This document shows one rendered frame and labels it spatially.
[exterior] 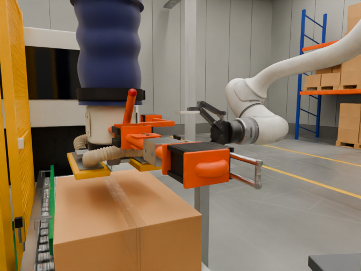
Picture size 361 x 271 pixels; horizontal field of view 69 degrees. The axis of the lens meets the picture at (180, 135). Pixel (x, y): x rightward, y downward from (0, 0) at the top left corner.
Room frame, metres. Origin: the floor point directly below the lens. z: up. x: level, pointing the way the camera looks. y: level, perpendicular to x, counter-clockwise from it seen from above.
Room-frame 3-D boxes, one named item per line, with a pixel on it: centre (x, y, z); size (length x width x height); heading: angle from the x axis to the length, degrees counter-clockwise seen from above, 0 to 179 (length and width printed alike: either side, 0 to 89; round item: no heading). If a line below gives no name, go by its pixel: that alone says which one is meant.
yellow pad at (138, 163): (0.98, 0.16, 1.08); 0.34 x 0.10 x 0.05; 27
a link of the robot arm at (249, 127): (0.87, -0.21, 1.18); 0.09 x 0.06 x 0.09; 26
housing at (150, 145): (0.52, 0.03, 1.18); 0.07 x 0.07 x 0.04; 27
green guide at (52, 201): (1.87, 0.99, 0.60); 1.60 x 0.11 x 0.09; 26
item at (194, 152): (0.40, -0.02, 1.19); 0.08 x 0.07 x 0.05; 27
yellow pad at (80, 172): (0.89, 0.33, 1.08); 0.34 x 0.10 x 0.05; 27
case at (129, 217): (0.93, 0.24, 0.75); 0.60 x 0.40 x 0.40; 24
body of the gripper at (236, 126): (0.84, -0.14, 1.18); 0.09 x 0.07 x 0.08; 116
